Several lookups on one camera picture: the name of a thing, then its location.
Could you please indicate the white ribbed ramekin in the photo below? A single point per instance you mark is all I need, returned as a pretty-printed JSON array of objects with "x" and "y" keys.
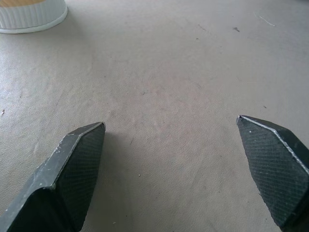
[{"x": 29, "y": 17}]

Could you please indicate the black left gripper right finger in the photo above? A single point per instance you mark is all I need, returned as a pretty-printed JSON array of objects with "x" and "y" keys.
[{"x": 272, "y": 169}]

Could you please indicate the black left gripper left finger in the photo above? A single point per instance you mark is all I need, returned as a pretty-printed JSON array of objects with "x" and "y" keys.
[{"x": 70, "y": 174}]

